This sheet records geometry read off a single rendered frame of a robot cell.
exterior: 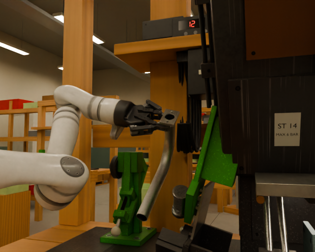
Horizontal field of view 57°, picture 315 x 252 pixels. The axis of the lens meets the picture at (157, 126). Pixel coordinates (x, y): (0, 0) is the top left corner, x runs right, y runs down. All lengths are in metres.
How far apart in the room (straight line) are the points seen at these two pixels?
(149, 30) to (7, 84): 8.84
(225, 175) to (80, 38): 0.87
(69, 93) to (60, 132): 0.15
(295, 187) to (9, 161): 0.48
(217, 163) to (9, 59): 9.52
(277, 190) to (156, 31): 0.75
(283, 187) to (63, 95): 0.63
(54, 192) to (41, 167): 0.06
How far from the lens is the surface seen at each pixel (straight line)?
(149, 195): 0.76
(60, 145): 0.76
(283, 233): 0.59
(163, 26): 1.06
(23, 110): 6.57
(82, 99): 0.86
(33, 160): 0.61
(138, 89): 12.01
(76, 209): 1.22
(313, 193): 0.46
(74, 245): 0.94
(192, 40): 0.96
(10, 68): 9.95
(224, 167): 0.64
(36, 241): 1.09
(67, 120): 0.79
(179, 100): 1.05
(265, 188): 0.46
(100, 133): 1.25
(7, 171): 0.58
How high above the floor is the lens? 1.18
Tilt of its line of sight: 5 degrees up
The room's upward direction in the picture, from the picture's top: straight up
